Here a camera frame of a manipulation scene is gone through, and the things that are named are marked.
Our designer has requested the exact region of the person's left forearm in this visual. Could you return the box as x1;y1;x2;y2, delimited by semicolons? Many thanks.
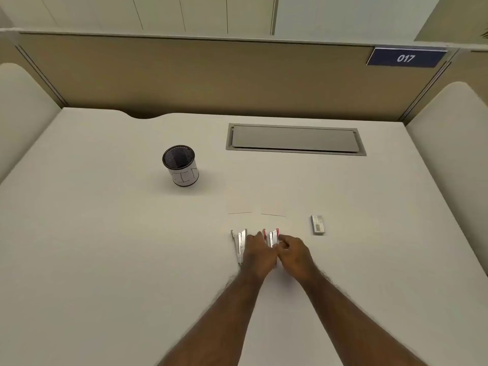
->
157;271;264;366

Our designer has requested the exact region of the white paper sheet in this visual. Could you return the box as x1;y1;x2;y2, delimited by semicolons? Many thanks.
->
227;182;253;216
260;182;287;218

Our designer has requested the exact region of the black mesh pen holder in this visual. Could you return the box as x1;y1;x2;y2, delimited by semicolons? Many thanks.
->
162;145;200;188

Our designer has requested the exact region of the person's right forearm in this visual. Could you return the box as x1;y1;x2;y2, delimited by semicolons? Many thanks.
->
299;268;430;366

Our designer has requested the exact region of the person's right hand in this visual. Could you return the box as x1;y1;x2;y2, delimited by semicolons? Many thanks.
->
276;235;320;285

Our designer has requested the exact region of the white metal stapler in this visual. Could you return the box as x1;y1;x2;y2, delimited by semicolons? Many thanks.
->
230;229;249;266

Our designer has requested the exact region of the grey desk cable hatch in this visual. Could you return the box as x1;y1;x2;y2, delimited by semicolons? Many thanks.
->
225;123;367;157

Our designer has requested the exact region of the person's left hand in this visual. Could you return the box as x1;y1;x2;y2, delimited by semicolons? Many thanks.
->
240;231;277;283

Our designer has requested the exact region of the beige side partition panel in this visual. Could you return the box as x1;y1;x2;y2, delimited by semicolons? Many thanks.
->
0;34;68;109
404;49;488;125

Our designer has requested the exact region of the pink metal stapler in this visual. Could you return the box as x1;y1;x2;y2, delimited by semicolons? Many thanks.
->
262;227;283;269

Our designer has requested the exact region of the long beige partition panel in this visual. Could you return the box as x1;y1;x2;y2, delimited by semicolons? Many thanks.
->
0;28;460;123

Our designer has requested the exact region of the blue number sign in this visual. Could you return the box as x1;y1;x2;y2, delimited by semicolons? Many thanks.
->
365;46;449;68

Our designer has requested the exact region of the white curved desk divider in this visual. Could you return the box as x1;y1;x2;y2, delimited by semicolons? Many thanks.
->
405;81;488;273
0;63;62;186

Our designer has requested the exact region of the small box of staples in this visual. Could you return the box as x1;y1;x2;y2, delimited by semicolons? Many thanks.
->
310;214;327;236

